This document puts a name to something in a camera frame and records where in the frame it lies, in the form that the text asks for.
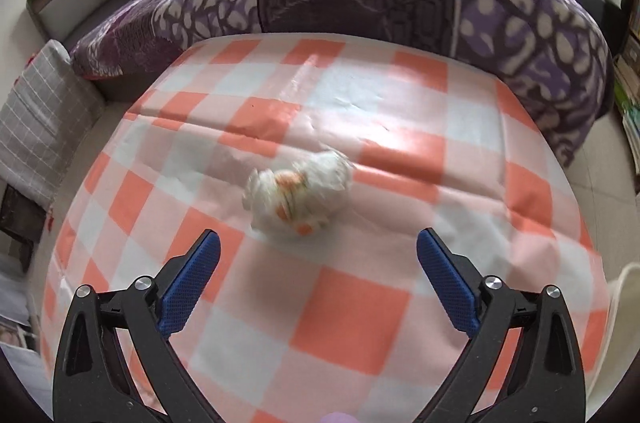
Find row of books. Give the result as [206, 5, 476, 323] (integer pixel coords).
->
[612, 46, 640, 186]

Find white plastic bag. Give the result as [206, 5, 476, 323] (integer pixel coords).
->
[242, 150, 354, 240]

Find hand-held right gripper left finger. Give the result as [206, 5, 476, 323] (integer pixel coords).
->
[52, 228, 222, 423]

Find grey checked cushion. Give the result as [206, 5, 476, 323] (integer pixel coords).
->
[0, 40, 107, 210]

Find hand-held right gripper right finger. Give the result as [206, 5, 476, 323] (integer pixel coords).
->
[415, 227, 587, 423]

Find orange white checked tablecloth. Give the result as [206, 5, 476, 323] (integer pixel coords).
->
[42, 34, 614, 423]

